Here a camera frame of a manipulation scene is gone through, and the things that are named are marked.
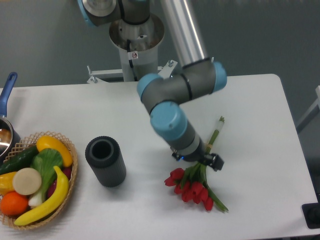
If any green bok choy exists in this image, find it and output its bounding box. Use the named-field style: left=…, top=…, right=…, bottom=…
left=28, top=148, right=63, bottom=209

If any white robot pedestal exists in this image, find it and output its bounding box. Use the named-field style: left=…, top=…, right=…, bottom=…
left=108, top=12, right=166, bottom=82

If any white metal base frame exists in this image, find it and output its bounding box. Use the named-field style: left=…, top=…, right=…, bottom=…
left=86, top=57, right=215, bottom=84

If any white frame at right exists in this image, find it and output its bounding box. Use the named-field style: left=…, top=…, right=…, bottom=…
left=296, top=85, right=320, bottom=134

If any blue handled steel pot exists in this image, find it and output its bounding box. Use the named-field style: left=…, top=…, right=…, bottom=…
left=0, top=72, right=21, bottom=165

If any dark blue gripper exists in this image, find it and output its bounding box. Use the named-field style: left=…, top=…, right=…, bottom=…
left=171, top=142, right=225, bottom=172

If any red tulip bouquet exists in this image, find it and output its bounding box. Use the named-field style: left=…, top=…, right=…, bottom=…
left=164, top=116, right=229, bottom=212

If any beige round disc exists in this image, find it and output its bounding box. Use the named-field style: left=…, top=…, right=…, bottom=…
left=12, top=167, right=42, bottom=196

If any black device at edge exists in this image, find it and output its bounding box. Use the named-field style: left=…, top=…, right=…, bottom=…
left=301, top=202, right=320, bottom=229

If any dark green cucumber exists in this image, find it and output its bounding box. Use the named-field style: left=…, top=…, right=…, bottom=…
left=0, top=145, right=39, bottom=175

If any yellow banana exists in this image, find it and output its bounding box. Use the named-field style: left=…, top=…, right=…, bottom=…
left=14, top=166, right=69, bottom=226

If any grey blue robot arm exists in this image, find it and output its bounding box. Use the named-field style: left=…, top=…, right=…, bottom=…
left=78, top=0, right=227, bottom=171

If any dark grey ribbed vase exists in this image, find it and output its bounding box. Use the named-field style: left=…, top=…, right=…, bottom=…
left=85, top=136, right=127, bottom=188

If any yellow pepper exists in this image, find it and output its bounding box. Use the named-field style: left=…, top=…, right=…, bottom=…
left=0, top=171, right=17, bottom=196

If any purple red vegetable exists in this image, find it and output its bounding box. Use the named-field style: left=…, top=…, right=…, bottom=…
left=46, top=166, right=72, bottom=199

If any woven wicker basket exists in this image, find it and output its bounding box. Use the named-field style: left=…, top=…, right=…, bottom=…
left=0, top=131, right=78, bottom=230

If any orange fruit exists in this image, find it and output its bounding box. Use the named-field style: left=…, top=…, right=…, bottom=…
left=0, top=191, right=29, bottom=216

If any black pedestal cable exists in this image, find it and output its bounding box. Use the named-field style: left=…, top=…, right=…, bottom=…
left=126, top=39, right=138, bottom=82

